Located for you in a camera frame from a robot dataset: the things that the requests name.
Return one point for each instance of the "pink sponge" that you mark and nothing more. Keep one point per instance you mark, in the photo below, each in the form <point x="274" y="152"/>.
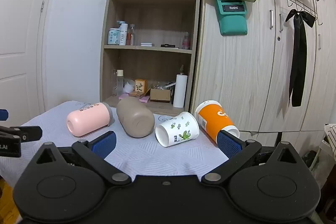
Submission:
<point x="144" y="99"/>
<point x="123" y="96"/>

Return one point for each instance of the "white paper towel roll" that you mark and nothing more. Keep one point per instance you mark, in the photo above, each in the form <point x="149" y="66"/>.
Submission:
<point x="179" y="91"/>

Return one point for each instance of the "pink cup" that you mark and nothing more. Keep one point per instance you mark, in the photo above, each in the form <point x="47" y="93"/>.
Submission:
<point x="89" y="119"/>

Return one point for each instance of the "brown cup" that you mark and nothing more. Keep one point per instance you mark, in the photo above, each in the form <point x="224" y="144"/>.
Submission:
<point x="135" y="116"/>

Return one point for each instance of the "floral printed box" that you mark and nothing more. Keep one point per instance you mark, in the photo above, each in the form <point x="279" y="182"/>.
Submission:
<point x="141" y="85"/>

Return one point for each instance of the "flat black case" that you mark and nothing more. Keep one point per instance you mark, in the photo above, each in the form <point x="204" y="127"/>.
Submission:
<point x="167" y="45"/>

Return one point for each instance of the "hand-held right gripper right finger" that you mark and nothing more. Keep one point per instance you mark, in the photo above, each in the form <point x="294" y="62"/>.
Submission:
<point x="229" y="144"/>

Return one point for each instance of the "blue and white jar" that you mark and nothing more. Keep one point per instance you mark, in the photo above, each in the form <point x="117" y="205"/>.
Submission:
<point x="113" y="37"/>

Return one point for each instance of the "red bottle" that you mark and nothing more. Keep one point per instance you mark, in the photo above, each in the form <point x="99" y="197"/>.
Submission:
<point x="130" y="36"/>

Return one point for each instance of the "white paper cone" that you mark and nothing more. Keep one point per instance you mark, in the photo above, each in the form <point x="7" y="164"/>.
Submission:
<point x="129" y="87"/>

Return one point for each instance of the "white rack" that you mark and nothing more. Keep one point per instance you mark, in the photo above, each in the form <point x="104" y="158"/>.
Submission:
<point x="329" y="140"/>

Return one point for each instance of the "black ribbon bow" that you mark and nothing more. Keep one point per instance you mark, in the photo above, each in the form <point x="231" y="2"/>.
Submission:
<point x="299" y="56"/>

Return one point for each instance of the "brown cardboard box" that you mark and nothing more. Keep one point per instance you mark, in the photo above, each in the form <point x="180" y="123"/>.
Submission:
<point x="160" y="95"/>

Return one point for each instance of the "white door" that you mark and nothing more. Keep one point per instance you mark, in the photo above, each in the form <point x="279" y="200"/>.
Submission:
<point x="18" y="29"/>

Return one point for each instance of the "clear bottle with cream cap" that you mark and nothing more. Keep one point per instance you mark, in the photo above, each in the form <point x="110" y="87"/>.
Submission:
<point x="119" y="83"/>

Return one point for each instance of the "white patterned table cloth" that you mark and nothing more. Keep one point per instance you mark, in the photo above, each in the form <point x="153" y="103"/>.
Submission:
<point x="157" y="155"/>

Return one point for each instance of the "teal pouch with black label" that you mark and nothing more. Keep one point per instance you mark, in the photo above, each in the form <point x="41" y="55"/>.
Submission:
<point x="233" y="24"/>

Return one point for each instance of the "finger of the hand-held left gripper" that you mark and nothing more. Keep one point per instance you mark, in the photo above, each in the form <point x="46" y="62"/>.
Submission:
<point x="29" y="133"/>
<point x="3" y="114"/>

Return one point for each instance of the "pink bottle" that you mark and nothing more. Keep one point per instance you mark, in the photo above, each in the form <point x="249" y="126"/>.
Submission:
<point x="186" y="42"/>

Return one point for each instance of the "orange cup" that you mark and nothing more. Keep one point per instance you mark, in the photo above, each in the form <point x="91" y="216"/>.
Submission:
<point x="212" y="119"/>

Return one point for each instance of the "white floral cup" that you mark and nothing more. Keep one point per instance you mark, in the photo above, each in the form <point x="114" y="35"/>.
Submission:
<point x="178" y="129"/>

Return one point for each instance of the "flat white case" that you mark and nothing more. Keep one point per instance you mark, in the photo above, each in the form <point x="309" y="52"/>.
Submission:
<point x="146" y="44"/>

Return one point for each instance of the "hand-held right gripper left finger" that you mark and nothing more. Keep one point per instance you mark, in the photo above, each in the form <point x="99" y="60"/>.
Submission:
<point x="105" y="144"/>

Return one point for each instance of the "wooden shelf unit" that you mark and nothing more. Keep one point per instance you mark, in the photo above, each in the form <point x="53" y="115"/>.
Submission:
<point x="157" y="19"/>

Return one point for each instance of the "wooden wardrobe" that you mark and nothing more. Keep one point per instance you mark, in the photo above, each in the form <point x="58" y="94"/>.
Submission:
<point x="236" y="69"/>

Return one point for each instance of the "white pump bottle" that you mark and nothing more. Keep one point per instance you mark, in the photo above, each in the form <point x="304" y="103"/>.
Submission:
<point x="122" y="35"/>

